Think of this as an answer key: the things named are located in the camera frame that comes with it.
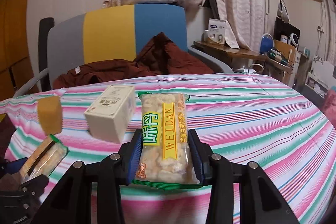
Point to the cream cardboard box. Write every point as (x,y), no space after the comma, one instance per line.
(110,119)

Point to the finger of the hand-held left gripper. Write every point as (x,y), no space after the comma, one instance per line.
(34,186)
(11,166)

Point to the yellow wooden wardrobe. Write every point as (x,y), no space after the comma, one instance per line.
(13,29)

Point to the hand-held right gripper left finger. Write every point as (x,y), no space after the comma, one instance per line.
(134,158)

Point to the wooden side desk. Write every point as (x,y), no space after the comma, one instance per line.
(231,52)

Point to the blue round container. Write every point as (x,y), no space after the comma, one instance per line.
(266,45)

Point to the grey yellow blue chair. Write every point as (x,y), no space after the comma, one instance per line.
(110,32)

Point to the yellow-label snack packet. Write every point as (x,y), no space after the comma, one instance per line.
(168,134)

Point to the pink cloth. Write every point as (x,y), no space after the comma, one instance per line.
(330,106)

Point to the small yellow-brown sponge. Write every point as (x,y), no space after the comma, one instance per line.
(50,116)

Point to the black monitor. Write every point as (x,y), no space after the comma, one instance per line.
(284,28)

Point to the white and blue carton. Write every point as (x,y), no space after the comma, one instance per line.
(215,32)

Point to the brown-stripe snack packet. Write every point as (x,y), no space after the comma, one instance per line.
(44,158)

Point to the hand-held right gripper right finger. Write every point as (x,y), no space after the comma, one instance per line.
(197,158)

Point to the brown garment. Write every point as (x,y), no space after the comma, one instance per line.
(170,58)

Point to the striped bed sheet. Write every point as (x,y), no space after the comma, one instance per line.
(249,121)

